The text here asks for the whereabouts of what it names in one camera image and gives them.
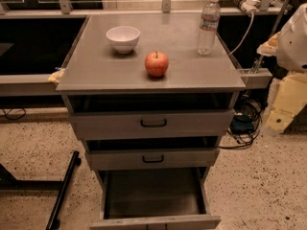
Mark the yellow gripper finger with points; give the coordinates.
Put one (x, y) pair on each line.
(287, 97)
(270, 47)

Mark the red apple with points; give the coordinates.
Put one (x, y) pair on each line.
(156, 64)

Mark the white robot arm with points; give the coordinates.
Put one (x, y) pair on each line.
(292, 52)

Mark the grey drawer cabinet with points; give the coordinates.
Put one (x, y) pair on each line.
(98, 79)

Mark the grey bottom drawer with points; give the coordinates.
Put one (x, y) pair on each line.
(159, 199)

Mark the grey drawer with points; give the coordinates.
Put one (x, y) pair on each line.
(140, 159)
(144, 124)
(159, 199)

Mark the grey top drawer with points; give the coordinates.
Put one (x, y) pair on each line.
(144, 124)

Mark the grey middle drawer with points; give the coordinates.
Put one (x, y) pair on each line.
(140, 159)

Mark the white power strip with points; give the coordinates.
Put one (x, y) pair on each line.
(247, 6)

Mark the clear plastic water bottle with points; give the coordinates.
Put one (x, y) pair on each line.
(210, 17)

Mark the white ceramic bowl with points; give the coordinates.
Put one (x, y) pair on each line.
(123, 39)

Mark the yellow tape piece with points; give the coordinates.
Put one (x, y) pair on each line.
(56, 76)

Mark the black stand leg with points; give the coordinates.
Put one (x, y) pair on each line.
(9, 182)

